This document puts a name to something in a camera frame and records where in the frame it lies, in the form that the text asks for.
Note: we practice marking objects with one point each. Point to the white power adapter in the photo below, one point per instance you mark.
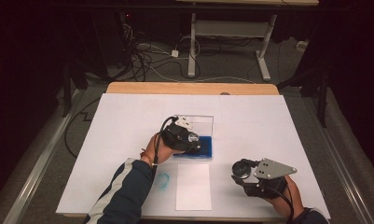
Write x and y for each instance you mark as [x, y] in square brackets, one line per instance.
[174, 53]

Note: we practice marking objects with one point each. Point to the person's right hand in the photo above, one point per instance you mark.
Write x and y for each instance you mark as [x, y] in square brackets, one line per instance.
[290, 199]

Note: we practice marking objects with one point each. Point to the white paper sheet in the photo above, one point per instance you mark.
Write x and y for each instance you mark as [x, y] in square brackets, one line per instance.
[193, 186]

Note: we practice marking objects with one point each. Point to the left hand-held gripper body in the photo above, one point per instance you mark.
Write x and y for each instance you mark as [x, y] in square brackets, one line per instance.
[175, 137]

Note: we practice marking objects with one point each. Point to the large white table cover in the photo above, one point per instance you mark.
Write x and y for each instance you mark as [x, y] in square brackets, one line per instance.
[113, 124]

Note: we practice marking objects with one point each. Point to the aluminium floor rail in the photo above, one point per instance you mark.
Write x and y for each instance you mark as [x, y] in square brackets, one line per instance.
[340, 161]
[35, 174]

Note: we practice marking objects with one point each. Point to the black metal stand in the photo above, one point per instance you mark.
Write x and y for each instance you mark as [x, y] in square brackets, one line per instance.
[66, 93]
[323, 99]

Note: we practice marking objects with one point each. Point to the black round stamp cap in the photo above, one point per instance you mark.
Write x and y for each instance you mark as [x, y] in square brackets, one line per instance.
[241, 170]

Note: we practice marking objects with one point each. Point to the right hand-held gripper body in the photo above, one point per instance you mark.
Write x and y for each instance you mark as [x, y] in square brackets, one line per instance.
[273, 169]

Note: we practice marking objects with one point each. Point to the white metal desk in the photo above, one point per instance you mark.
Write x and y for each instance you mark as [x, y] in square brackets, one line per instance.
[231, 28]

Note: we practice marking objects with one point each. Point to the round stamp with clear knob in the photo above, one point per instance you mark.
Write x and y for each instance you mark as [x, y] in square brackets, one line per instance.
[193, 137]

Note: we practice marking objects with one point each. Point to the blue ink pad clear case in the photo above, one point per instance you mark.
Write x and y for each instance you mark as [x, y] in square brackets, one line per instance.
[206, 146]

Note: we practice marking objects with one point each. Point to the person's left hand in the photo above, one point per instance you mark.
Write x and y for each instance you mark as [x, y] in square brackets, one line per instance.
[158, 152]

